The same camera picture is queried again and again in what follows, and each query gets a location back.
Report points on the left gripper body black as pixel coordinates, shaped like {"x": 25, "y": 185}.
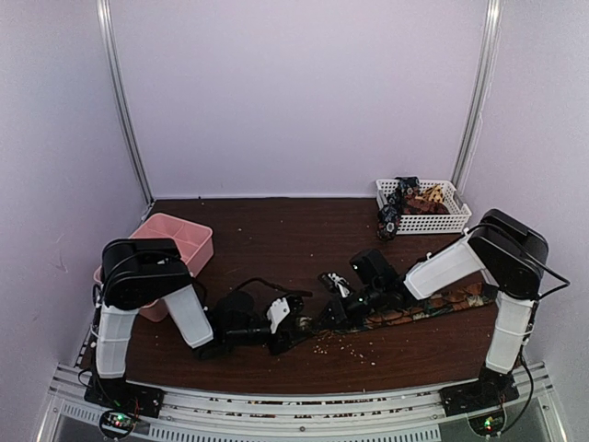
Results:
{"x": 238, "y": 337}

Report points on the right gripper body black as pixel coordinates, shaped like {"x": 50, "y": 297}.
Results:
{"x": 349, "y": 316}

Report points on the brown green patterned tie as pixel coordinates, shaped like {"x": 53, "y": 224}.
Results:
{"x": 476, "y": 295}

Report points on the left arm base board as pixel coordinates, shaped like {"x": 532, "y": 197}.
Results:
{"x": 126, "y": 405}

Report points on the right arm base board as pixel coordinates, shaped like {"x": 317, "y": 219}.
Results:
{"x": 481, "y": 402}

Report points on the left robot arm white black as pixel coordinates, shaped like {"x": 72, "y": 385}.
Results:
{"x": 114, "y": 329}

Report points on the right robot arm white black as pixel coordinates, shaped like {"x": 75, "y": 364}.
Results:
{"x": 504, "y": 250}

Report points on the pink divided organizer box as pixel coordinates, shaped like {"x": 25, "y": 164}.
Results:
{"x": 159, "y": 257}

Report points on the navy floral tie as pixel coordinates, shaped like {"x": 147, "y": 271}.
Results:
{"x": 394, "y": 203}

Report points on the brown patterned tie in basket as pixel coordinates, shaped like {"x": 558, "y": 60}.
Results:
{"x": 413, "y": 206}

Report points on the white perforated plastic basket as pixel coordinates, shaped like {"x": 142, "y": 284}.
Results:
{"x": 454, "y": 222}

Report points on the yellow patterned tie in basket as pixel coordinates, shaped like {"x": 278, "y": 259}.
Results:
{"x": 433, "y": 194}

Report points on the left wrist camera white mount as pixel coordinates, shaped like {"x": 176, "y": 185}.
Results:
{"x": 281, "y": 309}

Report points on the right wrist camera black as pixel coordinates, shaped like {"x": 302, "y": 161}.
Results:
{"x": 371, "y": 267}

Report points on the aluminium front rail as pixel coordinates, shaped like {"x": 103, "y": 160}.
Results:
{"x": 414, "y": 414}

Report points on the right aluminium frame post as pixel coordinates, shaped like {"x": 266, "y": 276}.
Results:
{"x": 481, "y": 88}

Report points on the aluminium frame post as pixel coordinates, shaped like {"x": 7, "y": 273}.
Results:
{"x": 121, "y": 102}
{"x": 481, "y": 88}

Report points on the left aluminium frame post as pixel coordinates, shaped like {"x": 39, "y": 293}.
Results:
{"x": 121, "y": 102}

